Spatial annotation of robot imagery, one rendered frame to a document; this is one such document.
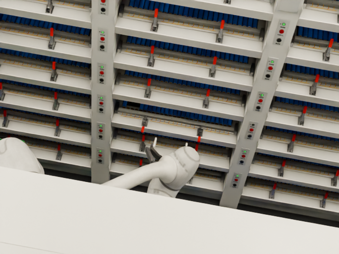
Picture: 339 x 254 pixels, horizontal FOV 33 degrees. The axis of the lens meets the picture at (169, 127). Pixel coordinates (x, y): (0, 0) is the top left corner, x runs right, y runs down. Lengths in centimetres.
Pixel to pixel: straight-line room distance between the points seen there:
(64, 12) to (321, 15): 102
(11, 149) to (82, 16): 70
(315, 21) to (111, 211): 148
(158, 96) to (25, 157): 85
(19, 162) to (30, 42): 78
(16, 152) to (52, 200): 101
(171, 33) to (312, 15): 56
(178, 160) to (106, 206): 116
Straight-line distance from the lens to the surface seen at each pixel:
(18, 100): 284
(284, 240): 96
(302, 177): 293
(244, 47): 234
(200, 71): 246
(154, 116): 272
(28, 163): 194
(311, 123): 265
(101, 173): 305
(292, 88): 250
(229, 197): 305
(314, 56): 239
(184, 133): 272
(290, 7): 221
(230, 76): 247
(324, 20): 227
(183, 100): 259
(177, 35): 234
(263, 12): 223
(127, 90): 261
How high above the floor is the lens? 251
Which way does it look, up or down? 47 degrees down
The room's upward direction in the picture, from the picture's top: 8 degrees clockwise
